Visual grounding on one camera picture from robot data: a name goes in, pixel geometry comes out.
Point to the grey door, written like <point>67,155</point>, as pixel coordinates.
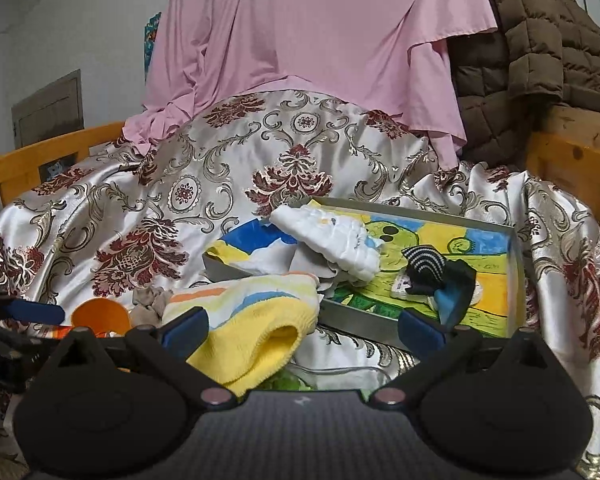
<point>47,110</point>

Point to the green dotted container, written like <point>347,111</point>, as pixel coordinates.
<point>285,382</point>

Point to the pink cloth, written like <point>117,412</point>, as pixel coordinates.
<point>305,25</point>

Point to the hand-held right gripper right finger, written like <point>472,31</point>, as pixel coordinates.
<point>422,332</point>

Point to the orange plastic cup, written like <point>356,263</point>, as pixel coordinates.
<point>97,317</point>

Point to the floral satin blanket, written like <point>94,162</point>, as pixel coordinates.
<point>180,160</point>

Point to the beige crumpled cloth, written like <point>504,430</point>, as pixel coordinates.
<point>147,310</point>

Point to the black striped sock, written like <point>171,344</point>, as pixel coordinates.
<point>430,265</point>

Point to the brown quilted jacket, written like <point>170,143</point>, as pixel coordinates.
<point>530,35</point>

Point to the orange wooden bed rail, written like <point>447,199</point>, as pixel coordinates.
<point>55,142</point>

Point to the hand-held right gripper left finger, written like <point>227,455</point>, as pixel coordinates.
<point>185,332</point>

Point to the light wooden bed board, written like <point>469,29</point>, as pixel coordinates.
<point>565,160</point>

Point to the cartoon picture tray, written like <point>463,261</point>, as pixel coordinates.
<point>480,260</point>

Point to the teal patterned poster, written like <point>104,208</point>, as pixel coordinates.
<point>152,40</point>

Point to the yellow striped towel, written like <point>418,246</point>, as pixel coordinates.
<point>260,340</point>

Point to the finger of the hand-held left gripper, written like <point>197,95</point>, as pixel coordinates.
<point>40,312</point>

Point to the white quilted cloth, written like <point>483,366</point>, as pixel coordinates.
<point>330,240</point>

